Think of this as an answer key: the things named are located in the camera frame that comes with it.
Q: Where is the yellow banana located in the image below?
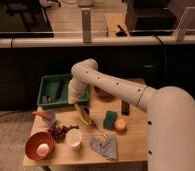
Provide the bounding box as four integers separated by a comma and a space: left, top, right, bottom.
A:
74, 103, 92, 125

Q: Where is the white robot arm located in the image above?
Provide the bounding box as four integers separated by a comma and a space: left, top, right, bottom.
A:
68, 59, 195, 171

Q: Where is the purple bowl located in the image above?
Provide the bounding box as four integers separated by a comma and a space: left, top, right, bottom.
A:
94, 87, 113, 98

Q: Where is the red bowl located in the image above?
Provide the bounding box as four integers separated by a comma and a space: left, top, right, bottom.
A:
25, 132, 54, 161

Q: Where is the green plastic tray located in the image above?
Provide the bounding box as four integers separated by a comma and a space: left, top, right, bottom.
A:
36, 73, 91, 109

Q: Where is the small dark object in tray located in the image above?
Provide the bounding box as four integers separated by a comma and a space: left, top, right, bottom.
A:
42, 96, 53, 104

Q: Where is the small grey blue cup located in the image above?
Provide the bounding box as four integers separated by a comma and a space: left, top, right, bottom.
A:
44, 110, 56, 127

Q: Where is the gold fork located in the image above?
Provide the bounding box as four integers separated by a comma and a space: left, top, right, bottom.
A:
92, 122, 108, 138

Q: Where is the dark grape bunch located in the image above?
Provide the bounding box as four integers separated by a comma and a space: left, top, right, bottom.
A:
48, 125, 79, 142

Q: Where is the white cup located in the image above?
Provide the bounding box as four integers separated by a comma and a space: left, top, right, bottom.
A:
65, 129, 82, 150

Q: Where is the green sponge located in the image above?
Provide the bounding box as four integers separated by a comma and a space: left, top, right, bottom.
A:
103, 111, 117, 130

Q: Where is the red yellow apple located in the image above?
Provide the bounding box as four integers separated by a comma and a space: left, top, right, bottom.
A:
114, 118, 127, 133

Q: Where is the blue cloth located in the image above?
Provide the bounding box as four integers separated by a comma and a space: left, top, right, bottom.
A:
90, 135, 118, 161

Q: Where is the white egg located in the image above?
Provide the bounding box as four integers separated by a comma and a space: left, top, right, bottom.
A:
37, 144, 49, 156

